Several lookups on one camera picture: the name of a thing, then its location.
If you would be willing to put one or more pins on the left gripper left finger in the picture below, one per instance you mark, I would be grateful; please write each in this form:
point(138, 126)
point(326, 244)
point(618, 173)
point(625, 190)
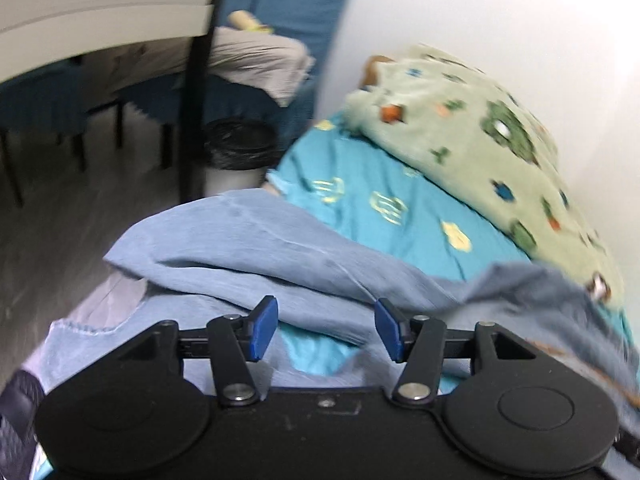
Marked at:
point(234, 336)

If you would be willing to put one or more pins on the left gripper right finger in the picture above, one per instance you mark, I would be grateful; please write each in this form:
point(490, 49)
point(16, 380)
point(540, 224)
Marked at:
point(400, 332)

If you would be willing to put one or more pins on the blue denim jeans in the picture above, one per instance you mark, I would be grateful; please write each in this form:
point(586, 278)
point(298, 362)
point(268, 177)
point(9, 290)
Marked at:
point(223, 254)

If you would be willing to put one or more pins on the teal patterned bed sheet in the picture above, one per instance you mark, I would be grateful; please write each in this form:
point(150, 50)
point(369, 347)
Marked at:
point(367, 196)

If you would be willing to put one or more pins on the black trash bin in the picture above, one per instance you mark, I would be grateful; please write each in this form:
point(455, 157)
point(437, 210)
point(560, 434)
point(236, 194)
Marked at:
point(236, 154)

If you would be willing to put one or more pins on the green dinosaur fleece blanket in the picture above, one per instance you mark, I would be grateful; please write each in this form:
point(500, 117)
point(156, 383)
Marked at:
point(469, 135)

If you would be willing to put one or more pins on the beige cloth on sofa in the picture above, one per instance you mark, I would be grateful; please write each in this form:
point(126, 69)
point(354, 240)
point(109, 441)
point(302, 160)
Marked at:
point(271, 63)

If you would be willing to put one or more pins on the dark chair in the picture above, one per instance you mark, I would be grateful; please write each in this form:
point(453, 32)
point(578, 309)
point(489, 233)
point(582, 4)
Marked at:
point(51, 98)

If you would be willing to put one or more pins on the yellow toy on sofa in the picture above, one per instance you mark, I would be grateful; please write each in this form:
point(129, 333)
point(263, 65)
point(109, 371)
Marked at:
point(247, 22)

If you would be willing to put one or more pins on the blue cushioned sofa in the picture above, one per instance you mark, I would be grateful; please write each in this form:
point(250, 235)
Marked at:
point(312, 22)

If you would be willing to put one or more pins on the white black-legged table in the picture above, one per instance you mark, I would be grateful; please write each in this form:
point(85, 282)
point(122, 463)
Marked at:
point(37, 33)

